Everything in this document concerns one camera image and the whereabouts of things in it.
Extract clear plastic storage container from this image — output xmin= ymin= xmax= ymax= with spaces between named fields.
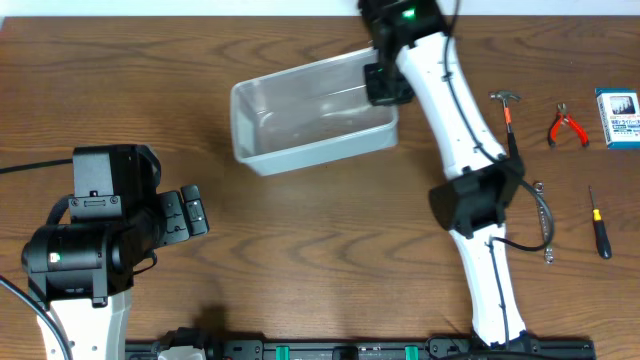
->
xmin=230 ymin=48 xmax=399 ymax=176

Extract small hammer with black grip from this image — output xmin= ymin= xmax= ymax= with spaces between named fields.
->
xmin=489 ymin=90 xmax=521 ymax=156

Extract red handled pliers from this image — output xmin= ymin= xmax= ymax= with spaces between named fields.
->
xmin=547 ymin=103 xmax=590 ymax=148

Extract silver ratchet wrench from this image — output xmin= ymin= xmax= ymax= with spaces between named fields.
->
xmin=533 ymin=181 xmax=555 ymax=265

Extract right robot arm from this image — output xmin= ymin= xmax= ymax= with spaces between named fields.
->
xmin=357 ymin=0 xmax=526 ymax=349

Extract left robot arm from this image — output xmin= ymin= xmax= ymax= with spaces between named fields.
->
xmin=21 ymin=144 xmax=209 ymax=359

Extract blue and white box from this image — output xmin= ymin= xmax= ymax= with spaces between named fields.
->
xmin=595 ymin=88 xmax=639 ymax=150

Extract black yellow screwdriver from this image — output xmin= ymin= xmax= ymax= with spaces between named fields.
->
xmin=588 ymin=185 xmax=613 ymax=259

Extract left black cable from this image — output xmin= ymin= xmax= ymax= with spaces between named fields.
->
xmin=0 ymin=158 xmax=74 ymax=360

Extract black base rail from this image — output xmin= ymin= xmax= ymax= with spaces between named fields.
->
xmin=124 ymin=328 xmax=597 ymax=360

